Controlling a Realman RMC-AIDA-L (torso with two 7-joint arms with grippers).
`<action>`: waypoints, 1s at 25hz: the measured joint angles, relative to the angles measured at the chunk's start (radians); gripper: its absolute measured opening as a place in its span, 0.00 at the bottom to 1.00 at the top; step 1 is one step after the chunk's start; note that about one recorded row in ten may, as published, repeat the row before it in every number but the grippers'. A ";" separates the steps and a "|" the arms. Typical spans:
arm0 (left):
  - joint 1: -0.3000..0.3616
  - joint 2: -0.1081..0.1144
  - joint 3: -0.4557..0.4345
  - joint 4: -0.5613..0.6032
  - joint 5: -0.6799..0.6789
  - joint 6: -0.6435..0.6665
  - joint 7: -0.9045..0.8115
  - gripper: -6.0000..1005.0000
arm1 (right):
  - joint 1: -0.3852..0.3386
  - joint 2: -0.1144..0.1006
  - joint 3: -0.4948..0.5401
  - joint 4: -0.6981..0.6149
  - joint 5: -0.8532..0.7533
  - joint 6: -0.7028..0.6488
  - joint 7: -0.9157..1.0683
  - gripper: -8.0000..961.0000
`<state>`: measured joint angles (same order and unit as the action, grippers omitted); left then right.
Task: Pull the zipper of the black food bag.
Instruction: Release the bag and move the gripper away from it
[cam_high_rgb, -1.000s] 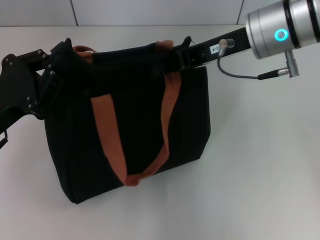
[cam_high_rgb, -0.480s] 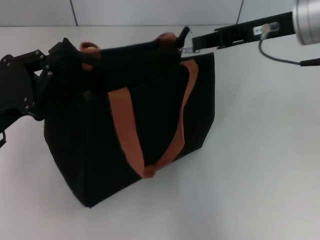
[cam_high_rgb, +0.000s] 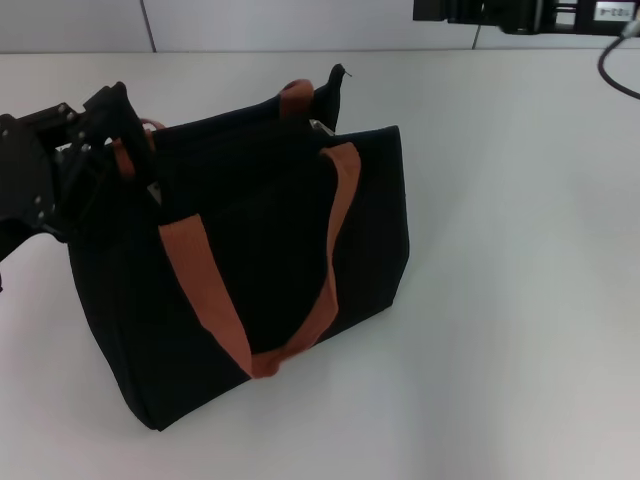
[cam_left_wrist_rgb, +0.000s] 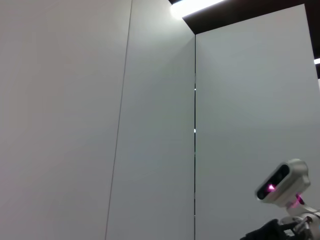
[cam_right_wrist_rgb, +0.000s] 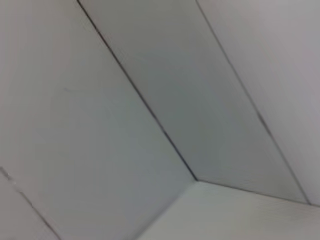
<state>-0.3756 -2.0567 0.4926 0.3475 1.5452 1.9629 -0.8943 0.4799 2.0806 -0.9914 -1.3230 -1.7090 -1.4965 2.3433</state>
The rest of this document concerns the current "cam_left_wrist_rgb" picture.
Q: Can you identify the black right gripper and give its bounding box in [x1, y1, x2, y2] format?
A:
[239, 219, 287, 240]

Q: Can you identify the white robot neck mount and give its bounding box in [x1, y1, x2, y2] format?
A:
[284, 192, 320, 222]

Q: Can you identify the silver robot head camera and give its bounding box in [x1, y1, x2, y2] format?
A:
[254, 158, 311, 208]

